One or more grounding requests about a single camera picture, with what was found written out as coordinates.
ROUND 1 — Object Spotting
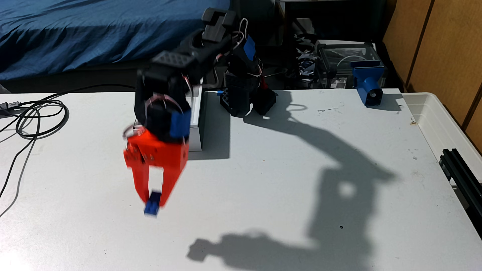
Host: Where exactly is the black usb connector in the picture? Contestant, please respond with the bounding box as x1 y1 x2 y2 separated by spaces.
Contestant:
0 101 22 116

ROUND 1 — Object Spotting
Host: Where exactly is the blue bed sheet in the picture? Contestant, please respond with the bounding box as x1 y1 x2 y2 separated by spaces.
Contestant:
0 0 231 81

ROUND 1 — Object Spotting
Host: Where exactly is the blue toy brick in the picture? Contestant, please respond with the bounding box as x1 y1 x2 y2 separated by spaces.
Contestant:
144 192 162 218

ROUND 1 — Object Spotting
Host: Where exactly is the clear plastic enclosure box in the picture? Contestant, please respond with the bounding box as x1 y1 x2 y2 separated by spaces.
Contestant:
314 39 385 90

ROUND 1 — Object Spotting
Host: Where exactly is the white plastic bin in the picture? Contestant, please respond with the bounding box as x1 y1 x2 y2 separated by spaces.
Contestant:
401 92 482 182

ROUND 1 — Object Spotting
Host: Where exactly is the wooden cabinet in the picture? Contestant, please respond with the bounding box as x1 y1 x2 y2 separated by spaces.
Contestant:
382 0 482 153

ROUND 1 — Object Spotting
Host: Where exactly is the blue printed clamp mount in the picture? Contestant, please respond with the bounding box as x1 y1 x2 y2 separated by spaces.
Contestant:
351 62 385 107

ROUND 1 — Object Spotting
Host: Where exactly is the black coiled cable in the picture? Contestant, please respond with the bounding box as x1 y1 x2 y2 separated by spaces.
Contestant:
0 84 137 219

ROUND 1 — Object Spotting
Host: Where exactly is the black aluminium extrusion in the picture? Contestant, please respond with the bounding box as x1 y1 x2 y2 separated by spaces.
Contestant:
439 149 482 238

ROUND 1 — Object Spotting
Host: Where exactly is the white cardboard box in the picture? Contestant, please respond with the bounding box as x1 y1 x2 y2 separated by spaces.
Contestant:
187 69 206 152

